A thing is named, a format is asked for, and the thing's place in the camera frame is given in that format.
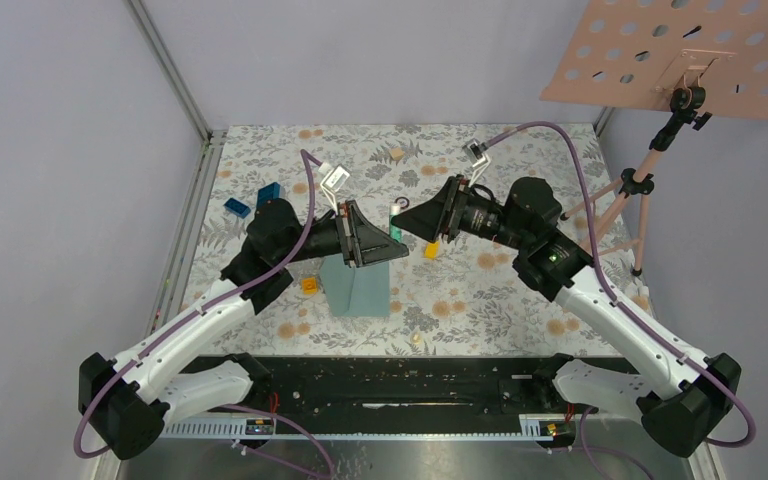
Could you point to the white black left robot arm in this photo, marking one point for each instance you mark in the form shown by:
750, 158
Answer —
129, 399

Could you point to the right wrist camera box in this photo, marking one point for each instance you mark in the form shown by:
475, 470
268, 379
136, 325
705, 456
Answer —
480, 160

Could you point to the small tan wooden cube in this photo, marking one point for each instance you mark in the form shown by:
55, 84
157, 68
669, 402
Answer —
396, 154

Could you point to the aluminium frame post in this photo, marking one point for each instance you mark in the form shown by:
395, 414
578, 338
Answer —
160, 51

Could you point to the pink music stand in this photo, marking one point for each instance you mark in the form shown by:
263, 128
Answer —
694, 60

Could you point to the small orange lego brick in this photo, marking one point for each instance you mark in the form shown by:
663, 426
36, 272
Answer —
309, 286

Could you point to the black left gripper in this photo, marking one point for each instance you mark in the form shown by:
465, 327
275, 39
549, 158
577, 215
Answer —
371, 244

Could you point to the white slotted cable duct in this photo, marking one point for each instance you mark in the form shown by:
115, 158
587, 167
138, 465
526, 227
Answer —
248, 427

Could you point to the teal paper envelope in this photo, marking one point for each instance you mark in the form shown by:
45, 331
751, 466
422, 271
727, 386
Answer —
356, 292

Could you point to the large blue lego brick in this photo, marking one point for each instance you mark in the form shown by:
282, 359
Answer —
268, 193

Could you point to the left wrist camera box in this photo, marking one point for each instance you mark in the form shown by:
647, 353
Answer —
333, 178

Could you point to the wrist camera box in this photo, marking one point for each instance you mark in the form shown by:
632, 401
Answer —
480, 160
333, 178

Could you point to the small blue lego brick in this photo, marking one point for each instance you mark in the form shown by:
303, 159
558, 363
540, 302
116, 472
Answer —
237, 208

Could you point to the yellow rectangular block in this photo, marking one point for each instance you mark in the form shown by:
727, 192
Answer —
431, 251

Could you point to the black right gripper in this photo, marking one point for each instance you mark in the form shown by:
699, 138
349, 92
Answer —
443, 214

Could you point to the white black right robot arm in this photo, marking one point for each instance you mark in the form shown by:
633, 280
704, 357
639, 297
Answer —
678, 394

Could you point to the floral patterned table mat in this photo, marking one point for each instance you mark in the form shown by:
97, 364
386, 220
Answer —
466, 302

